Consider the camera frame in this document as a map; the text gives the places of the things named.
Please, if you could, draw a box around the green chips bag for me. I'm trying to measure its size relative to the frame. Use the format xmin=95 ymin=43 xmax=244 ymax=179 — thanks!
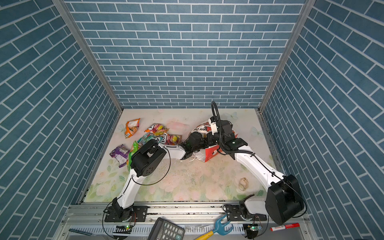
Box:
xmin=127 ymin=141 xmax=141 ymax=171

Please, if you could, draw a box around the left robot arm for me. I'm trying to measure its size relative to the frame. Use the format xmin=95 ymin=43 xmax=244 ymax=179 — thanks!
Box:
xmin=104 ymin=132 xmax=209 ymax=223

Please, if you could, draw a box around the red white paper bag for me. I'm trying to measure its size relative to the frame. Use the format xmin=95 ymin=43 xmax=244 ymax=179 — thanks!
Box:
xmin=181 ymin=118 xmax=237 ymax=162

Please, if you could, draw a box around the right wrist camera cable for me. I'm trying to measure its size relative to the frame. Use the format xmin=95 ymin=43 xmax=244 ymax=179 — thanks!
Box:
xmin=210 ymin=101 xmax=224 ymax=130

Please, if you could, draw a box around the red marker pen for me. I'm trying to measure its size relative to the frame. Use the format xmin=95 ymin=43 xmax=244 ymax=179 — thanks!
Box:
xmin=270 ymin=223 xmax=300 ymax=232

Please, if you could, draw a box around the green snack packet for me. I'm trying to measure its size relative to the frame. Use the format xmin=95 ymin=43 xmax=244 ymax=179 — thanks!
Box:
xmin=137 ymin=133 xmax=164 ymax=146

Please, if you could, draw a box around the purple snack packet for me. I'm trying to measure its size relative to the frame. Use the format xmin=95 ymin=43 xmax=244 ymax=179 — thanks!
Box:
xmin=110 ymin=144 xmax=130 ymax=168

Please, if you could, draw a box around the blue yellow clamp tool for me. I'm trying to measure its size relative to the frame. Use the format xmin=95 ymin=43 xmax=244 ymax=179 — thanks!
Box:
xmin=196 ymin=215 xmax=234 ymax=240

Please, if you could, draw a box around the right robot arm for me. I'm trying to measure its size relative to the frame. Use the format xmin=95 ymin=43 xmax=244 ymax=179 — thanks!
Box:
xmin=209 ymin=117 xmax=307 ymax=225

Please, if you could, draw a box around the orange snack packet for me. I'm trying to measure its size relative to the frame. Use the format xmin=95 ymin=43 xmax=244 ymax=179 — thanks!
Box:
xmin=125 ymin=118 xmax=140 ymax=139

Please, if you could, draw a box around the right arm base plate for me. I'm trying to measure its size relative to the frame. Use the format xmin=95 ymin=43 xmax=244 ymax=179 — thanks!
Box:
xmin=222 ymin=204 xmax=268 ymax=222

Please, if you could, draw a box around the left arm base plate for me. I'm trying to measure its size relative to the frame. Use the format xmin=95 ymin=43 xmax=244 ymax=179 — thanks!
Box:
xmin=103 ymin=206 xmax=148 ymax=223

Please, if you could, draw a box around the beige shell sticker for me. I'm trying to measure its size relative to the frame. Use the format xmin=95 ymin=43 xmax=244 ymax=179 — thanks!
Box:
xmin=238 ymin=178 xmax=249 ymax=191

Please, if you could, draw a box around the black calculator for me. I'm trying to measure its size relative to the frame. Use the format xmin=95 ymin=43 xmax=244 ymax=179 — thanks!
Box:
xmin=147 ymin=218 xmax=185 ymax=240

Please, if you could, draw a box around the pink yellow candy packet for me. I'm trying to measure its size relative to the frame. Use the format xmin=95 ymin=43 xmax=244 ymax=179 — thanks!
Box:
xmin=162 ymin=134 xmax=182 ymax=146

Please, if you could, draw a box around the orange Fox's candy packet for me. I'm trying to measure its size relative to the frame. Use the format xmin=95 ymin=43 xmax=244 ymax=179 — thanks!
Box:
xmin=145 ymin=123 xmax=169 ymax=136

